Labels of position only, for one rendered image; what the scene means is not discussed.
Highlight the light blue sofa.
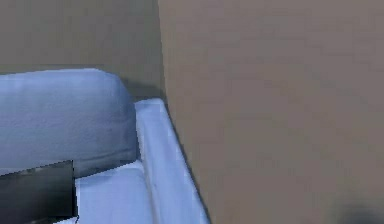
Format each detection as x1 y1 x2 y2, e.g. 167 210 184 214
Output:
0 68 212 224

